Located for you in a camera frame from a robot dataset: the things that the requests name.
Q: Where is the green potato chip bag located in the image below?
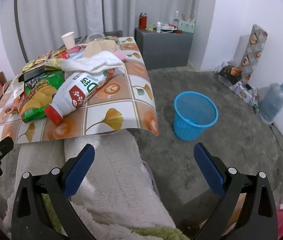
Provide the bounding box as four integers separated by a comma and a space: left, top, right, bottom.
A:
19, 70, 65, 123

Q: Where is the patterned folded cloth roll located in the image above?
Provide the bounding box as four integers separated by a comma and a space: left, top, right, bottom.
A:
240, 24, 268, 85

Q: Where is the clear plastic bowl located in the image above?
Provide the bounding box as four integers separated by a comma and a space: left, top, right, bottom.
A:
86, 32, 105, 43

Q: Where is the yellow green snack packet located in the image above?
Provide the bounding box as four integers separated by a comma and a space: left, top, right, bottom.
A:
22, 59, 37, 73

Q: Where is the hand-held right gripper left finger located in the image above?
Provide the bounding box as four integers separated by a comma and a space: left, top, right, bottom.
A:
11, 144, 95, 240

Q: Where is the blue water jug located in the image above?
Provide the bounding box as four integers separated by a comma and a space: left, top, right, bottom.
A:
260, 80, 283, 123

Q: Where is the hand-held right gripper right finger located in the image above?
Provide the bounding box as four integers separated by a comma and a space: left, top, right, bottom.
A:
192, 142, 278, 240

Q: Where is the grey curtain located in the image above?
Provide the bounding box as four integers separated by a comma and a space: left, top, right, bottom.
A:
0, 0, 218, 67

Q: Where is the patterned floor sheet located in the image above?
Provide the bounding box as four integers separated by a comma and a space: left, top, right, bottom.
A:
219, 76, 260, 105

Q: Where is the grey cabinet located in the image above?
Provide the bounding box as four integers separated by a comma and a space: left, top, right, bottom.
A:
134, 27, 194, 70

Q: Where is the black box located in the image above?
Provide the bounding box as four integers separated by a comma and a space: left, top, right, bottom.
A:
18, 66, 47, 83

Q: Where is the orange yellow snack packet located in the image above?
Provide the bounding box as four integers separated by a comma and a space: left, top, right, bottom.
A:
34, 52, 54, 63

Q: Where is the white plastic bottle red cap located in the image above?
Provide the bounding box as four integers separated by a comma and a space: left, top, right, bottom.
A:
44, 70, 114, 125

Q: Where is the white panel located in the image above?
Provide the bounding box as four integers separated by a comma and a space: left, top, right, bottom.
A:
234, 35, 252, 65

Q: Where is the blue plastic basket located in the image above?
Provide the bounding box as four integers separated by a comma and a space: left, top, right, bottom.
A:
174, 91, 218, 141

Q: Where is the white card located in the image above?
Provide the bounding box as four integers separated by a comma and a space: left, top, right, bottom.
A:
12, 80, 26, 98

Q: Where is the white paper cup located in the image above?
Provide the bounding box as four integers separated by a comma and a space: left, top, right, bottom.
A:
61, 32, 75, 50

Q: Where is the white tray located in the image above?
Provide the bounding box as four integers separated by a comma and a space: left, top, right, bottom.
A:
160, 22, 178, 33

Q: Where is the brown cardboard piece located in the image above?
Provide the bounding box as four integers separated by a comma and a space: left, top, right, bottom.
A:
0, 71, 10, 85

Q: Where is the green fluffy cloth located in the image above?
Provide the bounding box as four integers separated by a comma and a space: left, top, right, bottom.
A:
41, 195, 189, 240

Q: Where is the black floor cable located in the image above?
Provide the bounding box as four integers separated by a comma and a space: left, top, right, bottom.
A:
269, 122, 283, 155

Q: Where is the crumpled yellow snack packet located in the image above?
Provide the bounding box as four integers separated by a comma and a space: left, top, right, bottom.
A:
44, 57, 65, 71

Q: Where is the black curved tube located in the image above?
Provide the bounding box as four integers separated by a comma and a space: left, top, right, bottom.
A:
14, 0, 29, 63

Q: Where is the white plastic bag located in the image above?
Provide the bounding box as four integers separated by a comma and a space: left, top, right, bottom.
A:
215, 61, 232, 74

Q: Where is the black orange bag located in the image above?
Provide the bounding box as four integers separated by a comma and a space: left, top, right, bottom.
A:
219, 65, 243, 85

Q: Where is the white towel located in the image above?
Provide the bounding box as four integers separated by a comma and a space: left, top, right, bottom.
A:
61, 51, 125, 74

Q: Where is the beige paper wrapper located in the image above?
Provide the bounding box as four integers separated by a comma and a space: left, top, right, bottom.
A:
83, 39, 118, 58

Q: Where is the red orange snack packet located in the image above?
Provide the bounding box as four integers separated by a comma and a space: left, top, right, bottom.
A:
5, 91, 28, 116

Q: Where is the red thermos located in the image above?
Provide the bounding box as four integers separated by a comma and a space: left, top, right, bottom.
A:
138, 12, 147, 30

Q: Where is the green patterned box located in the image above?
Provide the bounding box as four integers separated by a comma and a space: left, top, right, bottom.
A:
177, 17, 196, 33

